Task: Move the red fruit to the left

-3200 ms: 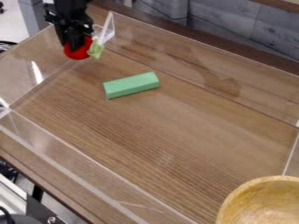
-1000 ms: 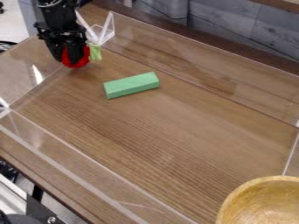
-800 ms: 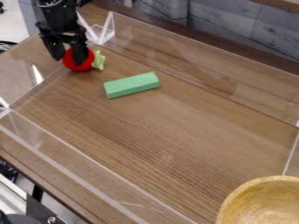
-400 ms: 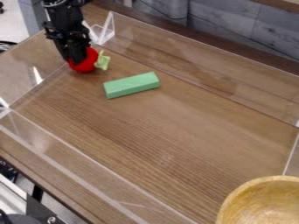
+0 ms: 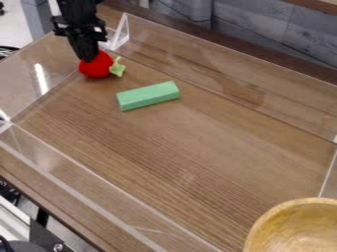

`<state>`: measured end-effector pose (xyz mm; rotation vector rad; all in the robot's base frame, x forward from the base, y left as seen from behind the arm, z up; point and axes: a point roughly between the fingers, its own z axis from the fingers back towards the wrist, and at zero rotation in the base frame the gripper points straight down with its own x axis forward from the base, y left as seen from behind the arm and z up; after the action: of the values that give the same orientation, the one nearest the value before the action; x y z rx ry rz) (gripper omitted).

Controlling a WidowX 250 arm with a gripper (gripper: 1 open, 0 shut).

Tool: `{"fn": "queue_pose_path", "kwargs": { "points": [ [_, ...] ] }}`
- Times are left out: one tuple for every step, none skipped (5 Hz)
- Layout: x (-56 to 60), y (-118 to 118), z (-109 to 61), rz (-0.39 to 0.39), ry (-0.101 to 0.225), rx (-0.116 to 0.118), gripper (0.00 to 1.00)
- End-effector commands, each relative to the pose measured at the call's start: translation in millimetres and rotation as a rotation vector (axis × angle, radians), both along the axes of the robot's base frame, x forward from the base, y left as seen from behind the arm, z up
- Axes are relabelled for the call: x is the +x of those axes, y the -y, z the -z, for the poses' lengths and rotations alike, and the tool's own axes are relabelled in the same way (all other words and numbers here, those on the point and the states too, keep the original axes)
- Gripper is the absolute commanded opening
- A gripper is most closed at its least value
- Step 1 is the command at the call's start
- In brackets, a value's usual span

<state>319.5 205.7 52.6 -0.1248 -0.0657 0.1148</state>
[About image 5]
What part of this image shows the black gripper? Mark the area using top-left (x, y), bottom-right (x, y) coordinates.
top-left (49, 16), bottom-right (108, 62)

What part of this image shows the red plush fruit green stem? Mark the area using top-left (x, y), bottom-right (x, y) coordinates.
top-left (79, 50), bottom-right (127, 79)

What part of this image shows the black cable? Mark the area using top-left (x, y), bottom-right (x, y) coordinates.
top-left (0, 234), bottom-right (17, 252)

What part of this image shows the green rectangular block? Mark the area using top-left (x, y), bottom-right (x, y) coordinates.
top-left (116, 81), bottom-right (181, 111)

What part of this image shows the clear acrylic corner bracket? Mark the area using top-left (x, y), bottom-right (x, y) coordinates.
top-left (99, 14), bottom-right (130, 51)

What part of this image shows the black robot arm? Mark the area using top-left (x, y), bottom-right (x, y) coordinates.
top-left (49, 0), bottom-right (108, 62)

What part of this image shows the grey table leg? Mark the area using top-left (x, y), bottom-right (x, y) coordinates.
top-left (20, 0), bottom-right (52, 40)

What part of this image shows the wooden bowl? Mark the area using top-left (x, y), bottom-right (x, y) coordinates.
top-left (242, 198), bottom-right (337, 252)

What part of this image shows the black metal base device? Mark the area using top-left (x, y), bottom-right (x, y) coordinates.
top-left (0, 225), bottom-right (76, 252)

